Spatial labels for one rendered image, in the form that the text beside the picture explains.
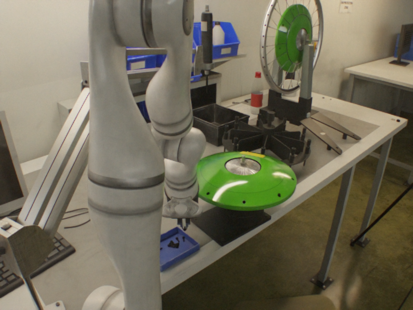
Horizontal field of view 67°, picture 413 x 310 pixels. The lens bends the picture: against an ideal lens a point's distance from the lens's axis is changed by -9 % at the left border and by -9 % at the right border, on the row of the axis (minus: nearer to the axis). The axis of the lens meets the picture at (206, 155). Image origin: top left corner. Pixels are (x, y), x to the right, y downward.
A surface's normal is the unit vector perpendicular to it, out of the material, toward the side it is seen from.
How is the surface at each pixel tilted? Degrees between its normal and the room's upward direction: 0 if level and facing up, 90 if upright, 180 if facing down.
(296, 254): 0
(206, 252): 0
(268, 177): 11
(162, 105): 119
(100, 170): 72
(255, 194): 23
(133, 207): 79
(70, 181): 40
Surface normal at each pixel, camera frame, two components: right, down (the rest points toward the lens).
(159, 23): 0.00, 0.74
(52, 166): -0.29, -0.42
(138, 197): 0.52, 0.24
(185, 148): -0.17, 0.10
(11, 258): -0.44, 0.41
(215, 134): -0.74, 0.36
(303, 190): 0.00, -0.89
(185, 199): 0.02, -0.52
